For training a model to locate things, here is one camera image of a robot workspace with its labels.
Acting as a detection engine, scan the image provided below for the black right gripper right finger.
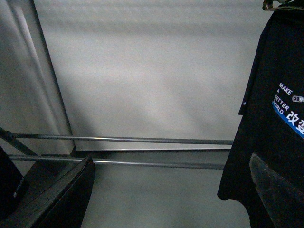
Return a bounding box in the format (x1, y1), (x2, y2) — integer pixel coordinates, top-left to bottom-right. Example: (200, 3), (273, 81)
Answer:
(249, 153), (304, 228)

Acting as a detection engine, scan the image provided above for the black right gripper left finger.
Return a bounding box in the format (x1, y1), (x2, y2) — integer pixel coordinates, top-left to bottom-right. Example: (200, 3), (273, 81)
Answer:
(0, 157), (95, 228)

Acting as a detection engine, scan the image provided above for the black printed t-shirt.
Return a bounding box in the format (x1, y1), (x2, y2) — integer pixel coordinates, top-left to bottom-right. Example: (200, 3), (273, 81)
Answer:
(217, 10), (304, 228)

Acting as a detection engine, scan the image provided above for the silver metal clothes hanger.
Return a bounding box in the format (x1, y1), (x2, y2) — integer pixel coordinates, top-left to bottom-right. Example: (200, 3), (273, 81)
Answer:
(262, 0), (304, 11)

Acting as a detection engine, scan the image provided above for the grey metal drying rack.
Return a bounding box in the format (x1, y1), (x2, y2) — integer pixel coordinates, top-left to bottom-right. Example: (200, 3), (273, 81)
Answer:
(0, 128), (234, 170)

